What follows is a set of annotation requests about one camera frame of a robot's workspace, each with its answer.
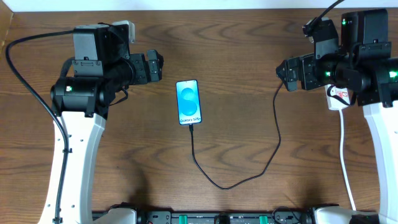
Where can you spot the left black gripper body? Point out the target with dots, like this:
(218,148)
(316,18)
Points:
(140,68)

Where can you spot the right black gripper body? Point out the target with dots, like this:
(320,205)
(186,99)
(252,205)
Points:
(305,72)

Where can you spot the blue Galaxy smartphone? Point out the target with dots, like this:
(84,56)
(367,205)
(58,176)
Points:
(188,102)

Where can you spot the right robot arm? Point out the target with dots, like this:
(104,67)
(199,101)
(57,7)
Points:
(359,59)

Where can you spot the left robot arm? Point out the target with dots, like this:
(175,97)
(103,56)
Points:
(101,66)

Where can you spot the white power strip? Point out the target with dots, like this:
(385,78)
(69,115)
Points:
(337,98)

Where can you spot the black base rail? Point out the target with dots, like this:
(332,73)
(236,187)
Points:
(279,215)

